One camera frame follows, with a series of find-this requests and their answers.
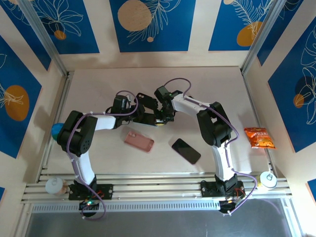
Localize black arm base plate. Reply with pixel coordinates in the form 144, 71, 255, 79
68, 184, 114, 200
200, 181, 246, 198

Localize pink phone case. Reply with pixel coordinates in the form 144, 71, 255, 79
124, 130, 155, 154

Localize aluminium corner post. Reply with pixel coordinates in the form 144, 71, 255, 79
17, 0, 70, 76
240, 0, 285, 74

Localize aluminium frame rails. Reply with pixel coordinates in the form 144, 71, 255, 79
21, 172, 290, 204

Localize grey slotted cable duct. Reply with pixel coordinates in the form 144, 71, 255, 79
31, 199, 288, 213

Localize black phone case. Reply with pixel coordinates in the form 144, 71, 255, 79
135, 92, 159, 111

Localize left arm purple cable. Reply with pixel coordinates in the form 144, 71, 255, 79
64, 90, 138, 221

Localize black controller board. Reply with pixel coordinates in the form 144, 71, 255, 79
78, 199, 101, 212
218, 199, 239, 215

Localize orange snack bag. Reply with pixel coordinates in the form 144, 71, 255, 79
243, 127, 277, 150

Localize aluminium side rail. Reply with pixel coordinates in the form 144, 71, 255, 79
36, 70, 75, 184
240, 70, 277, 175

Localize blue floral wall poster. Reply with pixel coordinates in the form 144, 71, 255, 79
109, 0, 197, 53
268, 23, 316, 154
0, 0, 52, 72
32, 0, 100, 55
256, 0, 316, 67
208, 0, 275, 52
0, 36, 42, 159

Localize white lidded can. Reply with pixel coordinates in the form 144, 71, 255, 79
255, 171, 278, 191
45, 176, 70, 197

